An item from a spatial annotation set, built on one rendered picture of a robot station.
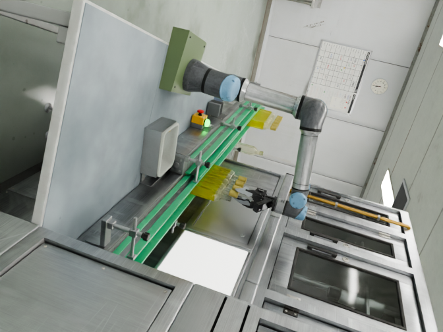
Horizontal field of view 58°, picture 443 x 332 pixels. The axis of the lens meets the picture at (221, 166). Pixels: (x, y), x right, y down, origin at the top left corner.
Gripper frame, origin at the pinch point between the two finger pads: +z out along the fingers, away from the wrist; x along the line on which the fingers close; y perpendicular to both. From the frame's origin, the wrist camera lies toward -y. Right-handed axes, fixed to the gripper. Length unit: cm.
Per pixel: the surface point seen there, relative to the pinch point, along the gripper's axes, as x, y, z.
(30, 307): 22, -116, 23
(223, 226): -12.6, -12.0, 0.6
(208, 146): 13.3, 17.1, 23.1
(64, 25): 77, -70, 48
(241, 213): -12.6, 5.1, -4.2
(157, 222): 4, -48, 21
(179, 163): 11.8, -8.4, 29.1
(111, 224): 16, -73, 28
